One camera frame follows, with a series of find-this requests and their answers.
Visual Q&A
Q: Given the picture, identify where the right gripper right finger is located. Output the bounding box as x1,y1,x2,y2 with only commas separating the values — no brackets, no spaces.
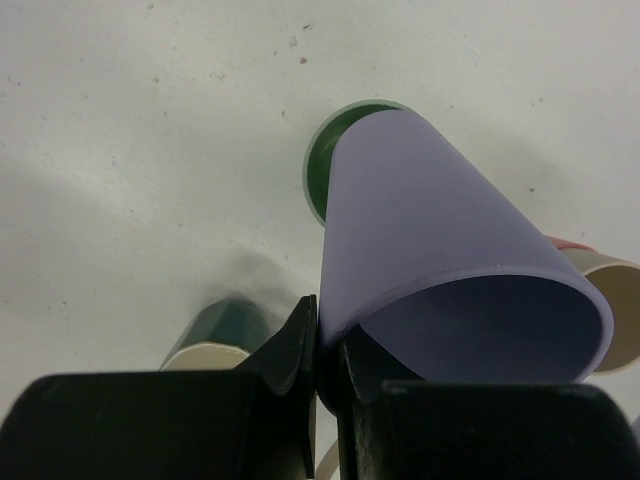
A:
337,329,639,479

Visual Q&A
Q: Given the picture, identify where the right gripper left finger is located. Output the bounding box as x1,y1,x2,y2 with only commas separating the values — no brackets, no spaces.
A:
1,296,317,479

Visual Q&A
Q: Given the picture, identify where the dark green ceramic mug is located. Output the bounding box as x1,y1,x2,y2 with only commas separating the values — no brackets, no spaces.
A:
160,297,270,371

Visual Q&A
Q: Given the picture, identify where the lavender plastic cup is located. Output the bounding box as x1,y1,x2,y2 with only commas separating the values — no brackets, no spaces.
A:
319,110,614,383

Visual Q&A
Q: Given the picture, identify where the pink plastic cup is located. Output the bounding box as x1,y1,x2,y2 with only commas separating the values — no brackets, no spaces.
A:
547,236,593,251

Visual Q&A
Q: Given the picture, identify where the light green plastic cup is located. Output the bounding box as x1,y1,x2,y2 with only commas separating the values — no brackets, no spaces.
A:
302,99,412,227

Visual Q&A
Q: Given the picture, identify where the beige plastic cup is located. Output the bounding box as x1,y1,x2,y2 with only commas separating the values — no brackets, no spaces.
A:
561,248,639,374

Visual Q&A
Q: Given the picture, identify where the cream painted ceramic mug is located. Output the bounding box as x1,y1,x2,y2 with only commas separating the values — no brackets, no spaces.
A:
314,440,339,480

